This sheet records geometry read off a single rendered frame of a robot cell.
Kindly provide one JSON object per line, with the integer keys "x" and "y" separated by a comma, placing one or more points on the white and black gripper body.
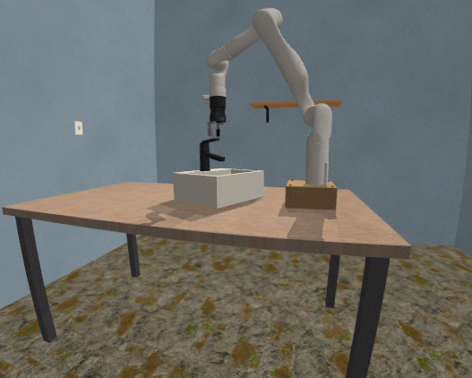
{"x": 217, "y": 100}

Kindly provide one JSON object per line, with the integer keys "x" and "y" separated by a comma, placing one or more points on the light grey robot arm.
{"x": 293, "y": 70}

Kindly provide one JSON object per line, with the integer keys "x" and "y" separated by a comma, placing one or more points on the white rectangular sink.
{"x": 217, "y": 188}

